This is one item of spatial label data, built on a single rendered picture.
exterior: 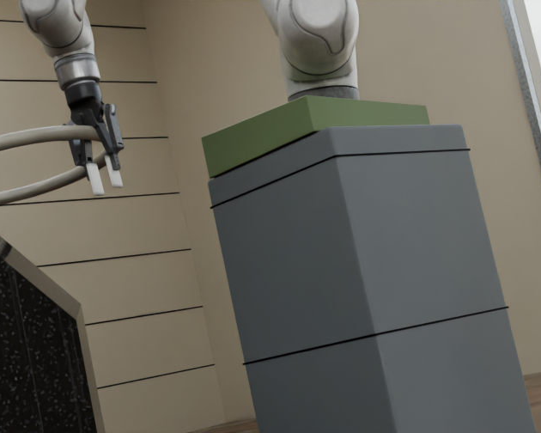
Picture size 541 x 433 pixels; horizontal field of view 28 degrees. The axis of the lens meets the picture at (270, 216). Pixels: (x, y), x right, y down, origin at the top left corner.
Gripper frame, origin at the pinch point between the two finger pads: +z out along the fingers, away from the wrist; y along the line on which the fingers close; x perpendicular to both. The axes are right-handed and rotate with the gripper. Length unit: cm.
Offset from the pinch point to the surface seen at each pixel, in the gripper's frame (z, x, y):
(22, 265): 16.1, 21.9, 8.5
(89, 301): -51, -495, 393
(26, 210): -130, -459, 402
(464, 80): -102, -482, 51
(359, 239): 30, -1, -51
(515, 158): -42, -473, 33
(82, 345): 34.0, 15.7, 4.3
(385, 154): 15, -12, -57
